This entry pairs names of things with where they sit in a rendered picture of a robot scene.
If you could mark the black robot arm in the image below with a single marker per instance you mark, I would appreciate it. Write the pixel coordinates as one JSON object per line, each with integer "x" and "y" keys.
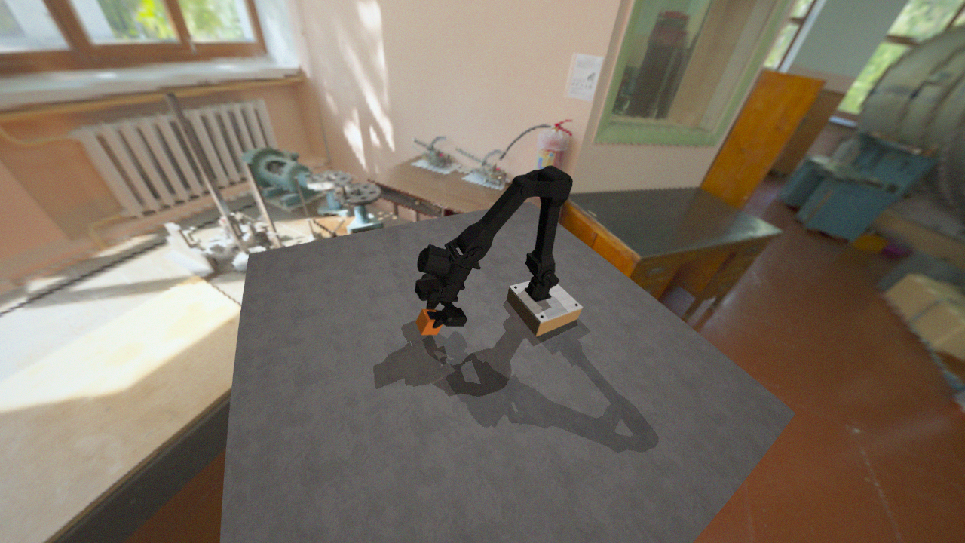
{"x": 552, "y": 186}

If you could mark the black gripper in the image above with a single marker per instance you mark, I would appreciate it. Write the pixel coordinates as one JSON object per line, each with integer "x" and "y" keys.
{"x": 450, "y": 316}

